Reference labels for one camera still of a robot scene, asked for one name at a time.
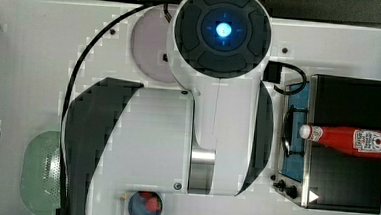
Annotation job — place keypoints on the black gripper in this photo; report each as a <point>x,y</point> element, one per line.
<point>287,131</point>

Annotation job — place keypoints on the red ketchup bottle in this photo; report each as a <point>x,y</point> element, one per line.
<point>348,140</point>

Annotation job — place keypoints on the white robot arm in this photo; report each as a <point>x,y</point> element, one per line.
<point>125,146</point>

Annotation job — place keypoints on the black toaster oven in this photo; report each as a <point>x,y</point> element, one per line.
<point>324,178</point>

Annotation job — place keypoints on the lilac round plate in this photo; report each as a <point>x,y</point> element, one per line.
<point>148,45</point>

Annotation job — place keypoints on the blue bowl with strawberries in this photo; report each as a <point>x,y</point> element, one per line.
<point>145,203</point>

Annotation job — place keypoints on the green perforated colander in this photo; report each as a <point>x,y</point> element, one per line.
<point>40,177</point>

